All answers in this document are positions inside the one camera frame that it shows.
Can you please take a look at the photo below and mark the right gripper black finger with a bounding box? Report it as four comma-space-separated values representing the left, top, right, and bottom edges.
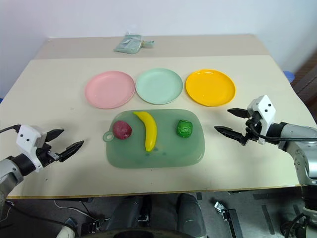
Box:
213, 125, 243, 143
227, 108, 249, 119

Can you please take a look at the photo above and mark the translucent green cutting board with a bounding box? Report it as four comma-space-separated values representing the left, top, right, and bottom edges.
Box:
103, 109, 207, 169

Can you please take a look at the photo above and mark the black floor cable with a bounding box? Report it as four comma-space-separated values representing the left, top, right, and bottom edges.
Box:
0, 198, 80, 230

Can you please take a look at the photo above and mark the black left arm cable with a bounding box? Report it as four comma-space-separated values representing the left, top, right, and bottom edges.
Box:
0, 124, 21, 135

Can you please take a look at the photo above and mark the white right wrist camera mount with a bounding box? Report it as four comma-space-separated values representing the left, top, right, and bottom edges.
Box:
247, 95, 277, 146

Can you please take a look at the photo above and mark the pink plate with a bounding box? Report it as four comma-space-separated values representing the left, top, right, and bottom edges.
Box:
84, 70, 136, 110

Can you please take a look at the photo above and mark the blue round object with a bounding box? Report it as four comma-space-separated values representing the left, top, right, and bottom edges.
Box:
283, 70, 296, 83

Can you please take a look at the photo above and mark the yellow banana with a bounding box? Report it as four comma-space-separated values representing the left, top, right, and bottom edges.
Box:
132, 111, 159, 152

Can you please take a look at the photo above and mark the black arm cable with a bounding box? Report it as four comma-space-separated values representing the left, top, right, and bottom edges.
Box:
249, 121, 317, 143
0, 124, 21, 135

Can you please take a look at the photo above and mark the white floor cable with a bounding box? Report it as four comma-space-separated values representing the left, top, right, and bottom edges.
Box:
53, 198, 100, 222

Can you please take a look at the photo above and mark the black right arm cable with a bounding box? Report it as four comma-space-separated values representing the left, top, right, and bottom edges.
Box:
249, 121, 317, 143

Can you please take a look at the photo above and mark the yellow plate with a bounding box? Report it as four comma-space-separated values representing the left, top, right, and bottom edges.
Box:
185, 69, 236, 107

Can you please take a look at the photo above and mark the mint green plate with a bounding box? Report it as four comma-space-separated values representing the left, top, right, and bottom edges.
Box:
135, 67, 184, 105

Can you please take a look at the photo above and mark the green pepper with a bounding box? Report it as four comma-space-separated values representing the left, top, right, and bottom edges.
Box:
176, 119, 194, 138

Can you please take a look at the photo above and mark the black box on floor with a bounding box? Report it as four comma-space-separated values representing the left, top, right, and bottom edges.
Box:
81, 219, 110, 236

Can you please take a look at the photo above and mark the black metal floor bracket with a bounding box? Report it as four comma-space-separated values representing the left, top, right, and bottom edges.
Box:
213, 200, 245, 238

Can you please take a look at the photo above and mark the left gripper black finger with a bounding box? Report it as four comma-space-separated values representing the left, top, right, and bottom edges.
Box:
46, 128, 65, 143
59, 140, 85, 163

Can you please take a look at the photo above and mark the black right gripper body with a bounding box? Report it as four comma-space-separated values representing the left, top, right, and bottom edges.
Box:
239, 109, 263, 147

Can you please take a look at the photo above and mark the dark rounded shape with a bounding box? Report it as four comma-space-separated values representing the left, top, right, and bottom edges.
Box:
106, 195, 150, 233
176, 193, 207, 238

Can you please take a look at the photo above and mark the dark red round fruit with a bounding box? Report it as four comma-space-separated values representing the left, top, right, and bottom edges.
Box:
112, 120, 132, 140

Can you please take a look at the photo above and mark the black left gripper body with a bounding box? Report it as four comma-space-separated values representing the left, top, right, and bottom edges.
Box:
36, 143, 61, 168

